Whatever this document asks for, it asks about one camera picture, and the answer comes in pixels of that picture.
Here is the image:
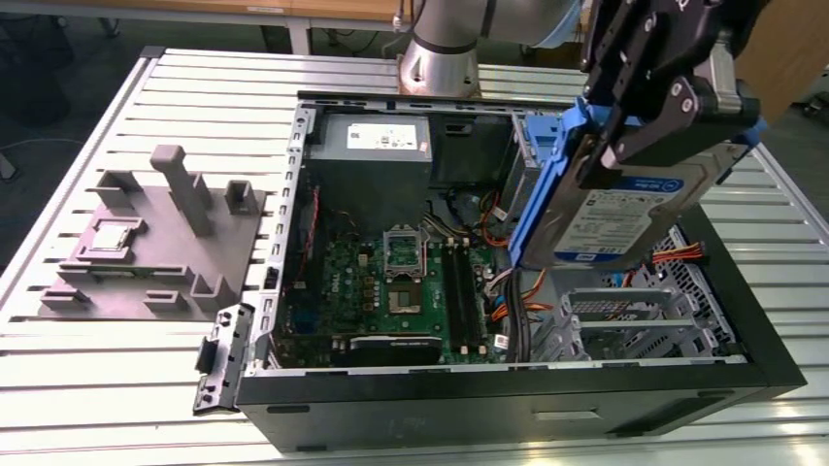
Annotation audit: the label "thick black cable bundle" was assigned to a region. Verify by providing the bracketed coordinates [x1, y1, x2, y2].
[502, 269, 539, 364]

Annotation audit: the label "hard disk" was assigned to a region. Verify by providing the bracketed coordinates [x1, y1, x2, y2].
[507, 96, 769, 271]

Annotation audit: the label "silver CPU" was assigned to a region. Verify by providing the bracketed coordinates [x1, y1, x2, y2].
[87, 225, 136, 253]

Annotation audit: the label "black RAM slot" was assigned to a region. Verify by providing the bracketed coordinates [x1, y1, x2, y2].
[459, 236, 491, 355]
[442, 237, 472, 356]

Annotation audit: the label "tall wooden cabinet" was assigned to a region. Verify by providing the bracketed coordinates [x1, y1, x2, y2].
[730, 0, 829, 127]

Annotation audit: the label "red black twisted wire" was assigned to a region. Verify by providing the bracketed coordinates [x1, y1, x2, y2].
[291, 186, 324, 288]

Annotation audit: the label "green RAM stick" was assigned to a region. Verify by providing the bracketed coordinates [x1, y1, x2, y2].
[87, 267, 189, 283]

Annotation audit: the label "CPU socket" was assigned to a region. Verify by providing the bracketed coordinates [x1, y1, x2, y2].
[386, 282, 428, 316]

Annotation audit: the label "blue data wire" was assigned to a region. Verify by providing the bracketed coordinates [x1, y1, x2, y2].
[607, 269, 642, 292]

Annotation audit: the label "orange wire bundle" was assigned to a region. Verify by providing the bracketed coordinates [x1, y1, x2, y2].
[478, 189, 551, 324]

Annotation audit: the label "grey card retention bracket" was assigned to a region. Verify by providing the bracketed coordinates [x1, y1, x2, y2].
[192, 301, 259, 417]

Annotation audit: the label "black graphics card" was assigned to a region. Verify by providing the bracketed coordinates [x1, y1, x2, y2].
[327, 333, 446, 368]

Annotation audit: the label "grey parts rack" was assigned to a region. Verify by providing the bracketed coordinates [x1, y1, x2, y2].
[37, 143, 271, 322]

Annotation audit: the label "wooden desk white frame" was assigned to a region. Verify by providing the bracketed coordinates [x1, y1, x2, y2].
[303, 0, 584, 74]
[69, 0, 312, 55]

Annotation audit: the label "yellow black power wires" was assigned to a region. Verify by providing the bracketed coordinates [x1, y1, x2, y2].
[419, 212, 484, 240]

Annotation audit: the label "tall metal drive cage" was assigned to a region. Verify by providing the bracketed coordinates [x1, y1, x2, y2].
[502, 114, 564, 224]

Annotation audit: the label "black PC case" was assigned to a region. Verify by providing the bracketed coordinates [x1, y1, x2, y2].
[192, 89, 809, 453]

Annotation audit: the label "multicolour disk power wire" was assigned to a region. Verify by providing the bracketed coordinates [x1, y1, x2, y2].
[646, 241, 713, 268]

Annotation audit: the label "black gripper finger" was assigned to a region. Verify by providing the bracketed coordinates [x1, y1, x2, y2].
[575, 0, 655, 189]
[598, 43, 763, 169]

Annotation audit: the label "grey power supply unit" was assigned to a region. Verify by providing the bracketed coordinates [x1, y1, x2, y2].
[301, 113, 434, 234]

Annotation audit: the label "green motherboard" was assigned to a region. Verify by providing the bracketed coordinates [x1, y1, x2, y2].
[275, 227, 512, 366]

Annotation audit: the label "metal socket cover frame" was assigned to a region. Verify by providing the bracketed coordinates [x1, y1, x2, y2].
[380, 223, 431, 283]

